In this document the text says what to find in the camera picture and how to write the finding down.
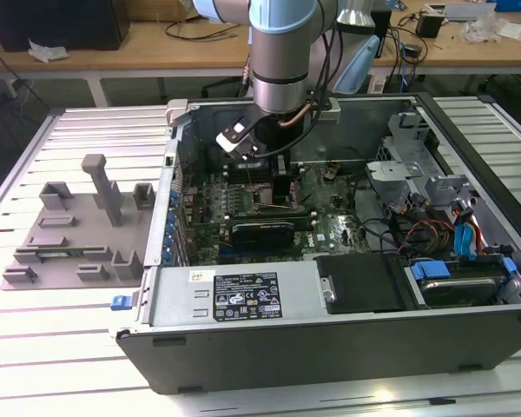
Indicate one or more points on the green RAM stick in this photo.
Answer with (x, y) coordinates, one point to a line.
(65, 253)

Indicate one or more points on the black power adapter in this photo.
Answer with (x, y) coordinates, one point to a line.
(413, 50)

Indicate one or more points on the blue card retainer clip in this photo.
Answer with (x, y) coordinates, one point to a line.
(173, 197)
(170, 229)
(167, 257)
(172, 215)
(169, 243)

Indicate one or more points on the black drive bay cover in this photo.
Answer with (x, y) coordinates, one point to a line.
(360, 282)

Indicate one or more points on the small black device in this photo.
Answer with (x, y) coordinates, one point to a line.
(429, 25)

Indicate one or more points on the grey camera bracket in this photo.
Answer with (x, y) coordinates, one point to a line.
(327, 110)

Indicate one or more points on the black box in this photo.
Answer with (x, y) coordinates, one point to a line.
(384, 26)

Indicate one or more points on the green motherboard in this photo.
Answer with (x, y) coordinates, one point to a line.
(325, 204)

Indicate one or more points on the grey plastic case latch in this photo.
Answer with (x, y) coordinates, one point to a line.
(176, 110)

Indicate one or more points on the grey parts rack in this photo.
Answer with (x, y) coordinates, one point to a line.
(82, 208)

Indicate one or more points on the hard disk in blue carrier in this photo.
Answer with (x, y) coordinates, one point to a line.
(456, 292)

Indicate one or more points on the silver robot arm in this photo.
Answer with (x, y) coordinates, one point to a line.
(278, 56)

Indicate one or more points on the black RAM slot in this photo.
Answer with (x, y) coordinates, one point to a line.
(269, 218)
(239, 178)
(269, 213)
(239, 173)

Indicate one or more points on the clear plastic bags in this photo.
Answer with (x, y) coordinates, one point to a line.
(482, 28)

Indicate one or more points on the black grey PC case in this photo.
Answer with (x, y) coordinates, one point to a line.
(286, 356)

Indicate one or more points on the blue case latch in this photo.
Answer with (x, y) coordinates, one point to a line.
(120, 302)

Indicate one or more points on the CPU socket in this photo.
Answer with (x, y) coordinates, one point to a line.
(265, 197)

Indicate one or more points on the round coin cell battery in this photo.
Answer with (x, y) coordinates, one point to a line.
(330, 174)

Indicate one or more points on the crumpled white paper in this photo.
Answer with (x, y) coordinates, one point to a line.
(48, 51)

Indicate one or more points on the wooden desk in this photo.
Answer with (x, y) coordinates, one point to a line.
(156, 52)

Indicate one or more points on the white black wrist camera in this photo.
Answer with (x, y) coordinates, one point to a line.
(236, 139)

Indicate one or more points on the black computer tower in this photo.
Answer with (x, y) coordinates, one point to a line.
(56, 21)

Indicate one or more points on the silver metal drive cage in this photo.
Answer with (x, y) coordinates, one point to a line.
(395, 170)

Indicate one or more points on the silver power supply unit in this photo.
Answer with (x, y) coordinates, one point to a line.
(178, 299)

